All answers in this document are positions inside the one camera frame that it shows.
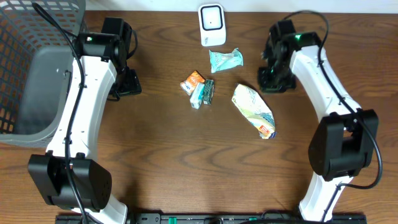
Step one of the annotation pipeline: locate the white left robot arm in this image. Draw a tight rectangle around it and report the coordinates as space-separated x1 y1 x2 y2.
28 30 142 223

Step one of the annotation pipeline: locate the light teal small box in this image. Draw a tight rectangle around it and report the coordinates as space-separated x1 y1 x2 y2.
190 83 205 110

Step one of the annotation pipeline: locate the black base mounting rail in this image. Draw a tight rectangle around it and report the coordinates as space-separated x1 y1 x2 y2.
55 213 368 224

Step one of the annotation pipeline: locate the white barcode scanner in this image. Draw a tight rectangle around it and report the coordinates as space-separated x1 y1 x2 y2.
198 3 226 47

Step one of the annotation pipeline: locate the grey plastic mesh basket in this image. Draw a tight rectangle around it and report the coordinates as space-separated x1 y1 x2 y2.
1 0 74 147

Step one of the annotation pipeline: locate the colourful snack chip bag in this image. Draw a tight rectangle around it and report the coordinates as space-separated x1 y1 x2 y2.
231 84 276 139

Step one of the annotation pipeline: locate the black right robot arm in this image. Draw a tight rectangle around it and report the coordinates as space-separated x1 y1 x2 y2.
258 31 382 222

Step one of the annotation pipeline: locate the orange small snack box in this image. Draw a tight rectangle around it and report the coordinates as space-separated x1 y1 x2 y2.
180 71 205 96

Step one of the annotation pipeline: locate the teal snack packet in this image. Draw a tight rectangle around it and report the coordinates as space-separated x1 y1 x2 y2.
209 48 244 73

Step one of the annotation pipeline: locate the dark green small box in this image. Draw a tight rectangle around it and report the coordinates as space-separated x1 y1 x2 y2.
203 79 215 105

